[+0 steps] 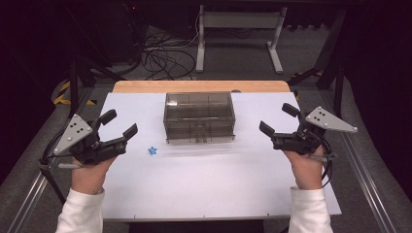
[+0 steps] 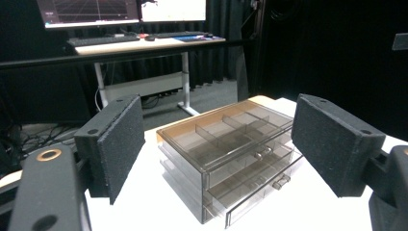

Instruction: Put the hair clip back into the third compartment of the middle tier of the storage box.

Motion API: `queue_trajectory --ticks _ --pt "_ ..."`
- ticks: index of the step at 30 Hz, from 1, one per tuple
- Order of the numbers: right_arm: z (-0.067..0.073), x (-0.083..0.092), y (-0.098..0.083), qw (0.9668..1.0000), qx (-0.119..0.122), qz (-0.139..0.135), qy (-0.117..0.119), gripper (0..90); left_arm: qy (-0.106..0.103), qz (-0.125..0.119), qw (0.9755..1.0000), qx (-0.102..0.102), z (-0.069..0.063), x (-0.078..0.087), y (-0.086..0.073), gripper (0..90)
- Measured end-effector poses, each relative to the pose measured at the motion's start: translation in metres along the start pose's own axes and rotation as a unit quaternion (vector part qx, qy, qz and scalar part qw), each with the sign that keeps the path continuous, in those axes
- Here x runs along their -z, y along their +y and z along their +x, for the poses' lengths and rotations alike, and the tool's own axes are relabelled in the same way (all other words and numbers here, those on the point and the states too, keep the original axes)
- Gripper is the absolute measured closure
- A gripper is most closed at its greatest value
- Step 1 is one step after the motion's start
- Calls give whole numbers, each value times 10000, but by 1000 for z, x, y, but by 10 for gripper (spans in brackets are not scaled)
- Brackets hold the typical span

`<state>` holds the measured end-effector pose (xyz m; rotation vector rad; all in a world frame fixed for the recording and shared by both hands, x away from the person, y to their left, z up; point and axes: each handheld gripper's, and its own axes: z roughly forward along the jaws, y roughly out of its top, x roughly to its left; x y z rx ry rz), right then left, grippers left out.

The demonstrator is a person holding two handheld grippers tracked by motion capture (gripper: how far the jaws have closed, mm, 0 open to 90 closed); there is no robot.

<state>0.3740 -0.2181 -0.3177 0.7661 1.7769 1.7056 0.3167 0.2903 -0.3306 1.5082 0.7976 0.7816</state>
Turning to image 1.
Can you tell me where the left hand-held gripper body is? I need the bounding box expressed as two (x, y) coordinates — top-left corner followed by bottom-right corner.
(52, 113), (128, 166)

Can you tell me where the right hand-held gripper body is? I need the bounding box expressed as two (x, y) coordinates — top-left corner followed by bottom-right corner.
(272, 106), (359, 156)

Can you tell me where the clear grey plastic drawer box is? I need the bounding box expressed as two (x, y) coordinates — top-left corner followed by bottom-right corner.
(162, 91), (237, 146)

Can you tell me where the person's left hand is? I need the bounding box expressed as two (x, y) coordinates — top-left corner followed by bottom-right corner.
(71, 156), (118, 196)

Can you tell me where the person's right hand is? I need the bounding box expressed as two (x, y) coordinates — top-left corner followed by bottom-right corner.
(283, 145), (326, 191)

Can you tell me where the black metal stand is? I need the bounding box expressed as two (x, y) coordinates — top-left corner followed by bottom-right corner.
(288, 9), (347, 118)

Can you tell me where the left hand-held gripper grey plug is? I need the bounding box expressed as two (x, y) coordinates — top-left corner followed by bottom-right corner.
(57, 162), (85, 170)

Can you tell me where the hand-held gripper grey plug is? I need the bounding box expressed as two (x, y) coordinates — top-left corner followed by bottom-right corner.
(308, 153), (337, 162)
(57, 162), (85, 170)

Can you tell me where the right hand-held gripper grey plug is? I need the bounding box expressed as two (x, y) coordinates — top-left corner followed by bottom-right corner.
(308, 153), (337, 162)

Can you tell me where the yellow black hazard tape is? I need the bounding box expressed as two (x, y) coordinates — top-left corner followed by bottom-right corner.
(52, 80), (98, 107)

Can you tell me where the black tripod stand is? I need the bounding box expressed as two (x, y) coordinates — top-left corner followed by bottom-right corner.
(63, 57), (128, 119)

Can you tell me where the wooden table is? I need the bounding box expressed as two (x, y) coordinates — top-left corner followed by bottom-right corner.
(112, 80), (292, 95)

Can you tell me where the white table mat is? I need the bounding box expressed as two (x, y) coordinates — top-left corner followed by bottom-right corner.
(100, 91), (343, 220)

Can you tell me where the black equipment case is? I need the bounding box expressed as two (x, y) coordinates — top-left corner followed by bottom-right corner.
(105, 0), (145, 64)

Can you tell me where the white metal stand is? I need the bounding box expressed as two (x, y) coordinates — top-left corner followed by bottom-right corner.
(195, 4), (289, 75)

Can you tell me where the left hand-held gripper black cable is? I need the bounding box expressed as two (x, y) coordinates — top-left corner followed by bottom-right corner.
(38, 128), (76, 206)

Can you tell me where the hand-held gripper black cable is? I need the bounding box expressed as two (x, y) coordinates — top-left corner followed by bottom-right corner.
(319, 135), (335, 189)
(38, 128), (76, 206)

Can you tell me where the right hand-held gripper black cable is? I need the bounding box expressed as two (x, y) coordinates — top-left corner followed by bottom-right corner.
(319, 135), (335, 189)

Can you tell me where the aluminium rail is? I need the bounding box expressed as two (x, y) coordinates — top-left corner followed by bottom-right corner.
(339, 131), (400, 233)
(5, 169), (51, 233)

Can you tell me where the tangle of black floor cables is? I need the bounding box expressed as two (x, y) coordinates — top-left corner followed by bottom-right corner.
(140, 17), (197, 82)

